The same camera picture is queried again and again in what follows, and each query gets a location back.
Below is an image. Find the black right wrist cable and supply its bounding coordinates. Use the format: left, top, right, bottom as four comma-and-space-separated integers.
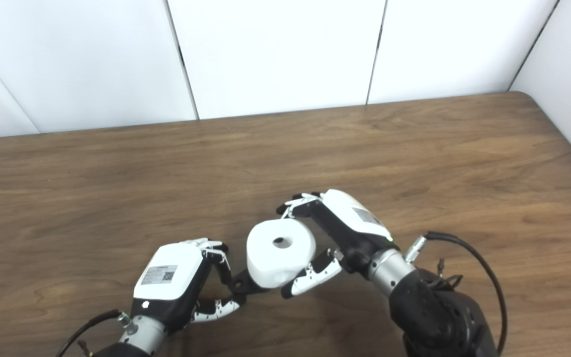
404, 231, 508, 356

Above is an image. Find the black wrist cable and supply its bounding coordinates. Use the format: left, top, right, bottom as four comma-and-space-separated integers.
55, 309, 137, 357
404, 231, 508, 356

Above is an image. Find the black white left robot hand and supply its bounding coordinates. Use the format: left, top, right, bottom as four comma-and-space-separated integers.
131, 238, 241, 334

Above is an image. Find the round white plastic piece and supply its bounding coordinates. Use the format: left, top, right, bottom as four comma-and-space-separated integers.
246, 219, 317, 289

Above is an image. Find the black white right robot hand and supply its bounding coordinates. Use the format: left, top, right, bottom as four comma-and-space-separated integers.
276, 189, 395, 299

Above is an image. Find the black plastic holder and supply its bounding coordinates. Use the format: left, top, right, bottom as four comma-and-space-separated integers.
231, 269, 266, 304

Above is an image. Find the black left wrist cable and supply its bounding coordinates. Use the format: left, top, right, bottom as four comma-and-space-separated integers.
55, 309, 137, 357

